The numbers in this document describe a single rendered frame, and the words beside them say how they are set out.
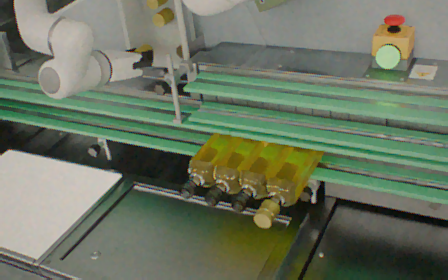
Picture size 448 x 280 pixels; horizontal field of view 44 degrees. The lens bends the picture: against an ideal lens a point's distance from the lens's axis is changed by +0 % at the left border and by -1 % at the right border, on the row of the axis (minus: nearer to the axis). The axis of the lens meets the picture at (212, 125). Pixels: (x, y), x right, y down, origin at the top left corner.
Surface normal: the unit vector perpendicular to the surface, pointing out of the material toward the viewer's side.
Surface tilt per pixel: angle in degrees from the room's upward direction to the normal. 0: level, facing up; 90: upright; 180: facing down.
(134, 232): 90
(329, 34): 0
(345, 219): 90
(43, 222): 90
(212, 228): 90
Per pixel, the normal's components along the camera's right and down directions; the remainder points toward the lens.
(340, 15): -0.46, 0.50
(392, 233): -0.13, -0.85
